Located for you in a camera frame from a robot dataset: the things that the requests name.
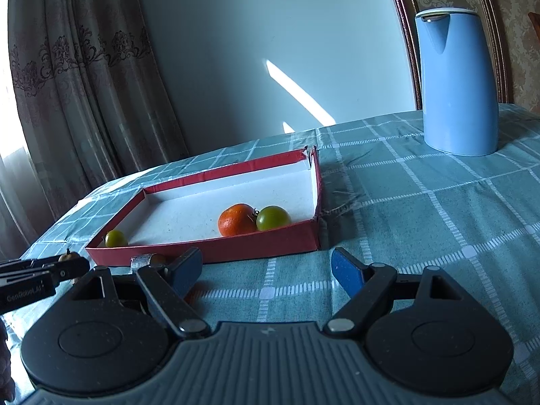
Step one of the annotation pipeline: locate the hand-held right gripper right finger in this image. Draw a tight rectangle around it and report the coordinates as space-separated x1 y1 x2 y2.
323 247 460 339

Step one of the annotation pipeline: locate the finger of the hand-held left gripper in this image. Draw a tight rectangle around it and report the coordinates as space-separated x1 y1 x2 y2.
0 256 92 284

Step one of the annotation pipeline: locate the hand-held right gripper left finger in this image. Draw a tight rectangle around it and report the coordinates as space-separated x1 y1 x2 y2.
78 247 212 339

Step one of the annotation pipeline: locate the small brown fruit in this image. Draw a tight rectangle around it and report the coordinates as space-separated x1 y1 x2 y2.
58 249 85 285

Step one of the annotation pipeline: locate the red cardboard box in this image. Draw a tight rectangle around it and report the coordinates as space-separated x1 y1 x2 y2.
85 145 324 267

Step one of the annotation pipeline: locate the small green tomato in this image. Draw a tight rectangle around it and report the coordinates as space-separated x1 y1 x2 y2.
104 230 129 249

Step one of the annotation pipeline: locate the orange tangerine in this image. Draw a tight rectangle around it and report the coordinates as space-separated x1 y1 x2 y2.
218 204 259 238

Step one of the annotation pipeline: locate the teal checked tablecloth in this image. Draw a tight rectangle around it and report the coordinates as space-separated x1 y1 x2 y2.
0 102 540 405

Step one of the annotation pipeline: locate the large green tomato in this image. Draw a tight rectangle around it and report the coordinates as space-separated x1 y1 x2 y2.
256 205 293 232

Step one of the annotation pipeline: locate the patterned beige curtain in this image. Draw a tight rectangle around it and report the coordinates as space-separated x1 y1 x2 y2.
0 0 191 259

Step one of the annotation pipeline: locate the blue electric kettle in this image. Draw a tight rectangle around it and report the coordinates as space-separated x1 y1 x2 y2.
414 7 501 157

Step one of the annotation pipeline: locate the dark wooden frame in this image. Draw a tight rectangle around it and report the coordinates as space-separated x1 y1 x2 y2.
381 0 514 111

